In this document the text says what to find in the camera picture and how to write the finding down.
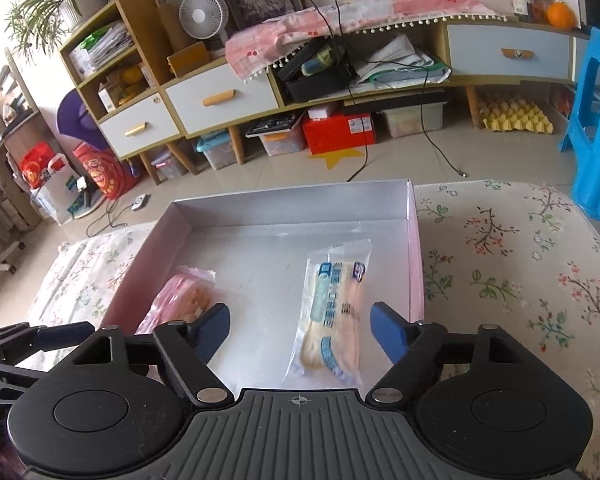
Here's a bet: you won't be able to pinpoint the stack of papers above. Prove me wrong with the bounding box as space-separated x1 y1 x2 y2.
72 20 133 78

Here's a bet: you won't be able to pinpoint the pink cherry print cloth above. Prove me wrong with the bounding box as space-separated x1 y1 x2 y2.
225 0 508 83

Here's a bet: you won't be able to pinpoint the blue plastic stool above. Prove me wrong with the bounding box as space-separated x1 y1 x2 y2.
559 26 600 221

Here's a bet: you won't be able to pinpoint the blue lid storage bin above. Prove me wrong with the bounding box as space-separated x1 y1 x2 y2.
196 131 238 171

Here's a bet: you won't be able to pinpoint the red cardboard box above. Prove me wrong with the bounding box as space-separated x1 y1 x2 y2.
301 111 378 156

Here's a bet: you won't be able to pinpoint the white blue snack packet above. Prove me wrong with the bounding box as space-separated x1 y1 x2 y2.
282 239 373 390

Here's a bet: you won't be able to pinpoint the yellow egg tray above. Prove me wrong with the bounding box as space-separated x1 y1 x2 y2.
477 92 553 135

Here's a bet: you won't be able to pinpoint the yellow star floor sticker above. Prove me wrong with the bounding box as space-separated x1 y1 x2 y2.
307 149 366 171

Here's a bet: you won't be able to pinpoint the small clear storage bin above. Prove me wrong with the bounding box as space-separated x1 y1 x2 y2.
150 147 188 181

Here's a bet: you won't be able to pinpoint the black flat board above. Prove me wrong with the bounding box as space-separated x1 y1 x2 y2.
345 91 448 108

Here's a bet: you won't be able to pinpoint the black cable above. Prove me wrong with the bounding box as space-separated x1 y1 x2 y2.
307 0 468 177
330 0 371 182

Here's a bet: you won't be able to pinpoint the colourful toys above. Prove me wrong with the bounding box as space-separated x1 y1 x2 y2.
550 85 578 121

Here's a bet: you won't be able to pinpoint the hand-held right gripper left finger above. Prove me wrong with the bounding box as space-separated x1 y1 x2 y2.
70 302 231 408

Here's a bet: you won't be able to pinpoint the pink snack packet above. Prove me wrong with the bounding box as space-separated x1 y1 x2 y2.
135 266 217 336

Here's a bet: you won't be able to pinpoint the small white desk fan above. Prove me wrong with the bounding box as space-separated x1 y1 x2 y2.
179 0 230 52

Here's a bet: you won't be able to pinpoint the wooden desk shelf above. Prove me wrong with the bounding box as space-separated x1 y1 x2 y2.
0 50 46 221

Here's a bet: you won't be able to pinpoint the clear plastic jar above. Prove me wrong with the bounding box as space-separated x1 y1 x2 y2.
511 0 548 23

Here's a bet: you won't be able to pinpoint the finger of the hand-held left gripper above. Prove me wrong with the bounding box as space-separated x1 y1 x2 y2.
0 360 48 403
0 322 97 361

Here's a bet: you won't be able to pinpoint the small white drawer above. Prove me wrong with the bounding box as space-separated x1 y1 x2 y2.
99 92 181 160

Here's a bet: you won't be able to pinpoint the white and green papers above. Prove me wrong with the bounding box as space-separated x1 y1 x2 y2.
352 35 452 83

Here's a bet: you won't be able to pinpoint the orange fruit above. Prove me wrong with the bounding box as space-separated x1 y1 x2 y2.
546 1 577 30

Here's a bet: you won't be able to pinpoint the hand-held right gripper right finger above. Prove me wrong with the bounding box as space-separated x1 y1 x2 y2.
367 301 531 406

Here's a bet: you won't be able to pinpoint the brown cardboard box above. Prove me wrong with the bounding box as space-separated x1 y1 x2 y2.
167 42 211 78

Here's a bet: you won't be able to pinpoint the white paper bag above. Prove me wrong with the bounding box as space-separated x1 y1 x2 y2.
35 155 88 226

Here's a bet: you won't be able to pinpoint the wide light blue drawer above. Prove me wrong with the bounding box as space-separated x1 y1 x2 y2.
446 24 576 82

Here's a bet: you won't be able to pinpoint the red gift bag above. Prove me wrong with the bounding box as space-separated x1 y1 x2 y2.
20 142 56 191

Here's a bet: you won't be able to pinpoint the wooden tv cabinet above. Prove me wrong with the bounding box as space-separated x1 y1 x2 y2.
59 0 596 186

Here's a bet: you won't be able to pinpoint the red cartoon print bag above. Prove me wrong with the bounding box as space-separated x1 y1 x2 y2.
72 142 136 203

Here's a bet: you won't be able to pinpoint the open black case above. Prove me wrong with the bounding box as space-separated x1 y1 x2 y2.
275 35 357 103

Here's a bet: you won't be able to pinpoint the yellow boxes on shelf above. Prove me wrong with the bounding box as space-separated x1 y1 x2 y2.
100 62 158 111

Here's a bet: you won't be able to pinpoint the wide white drawer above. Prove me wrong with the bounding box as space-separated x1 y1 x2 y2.
165 65 280 136

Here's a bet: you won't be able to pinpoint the purple fabric item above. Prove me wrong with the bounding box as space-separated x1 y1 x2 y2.
56 87 106 141

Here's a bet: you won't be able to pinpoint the silver cardboard box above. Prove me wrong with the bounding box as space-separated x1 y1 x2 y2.
100 177 426 391

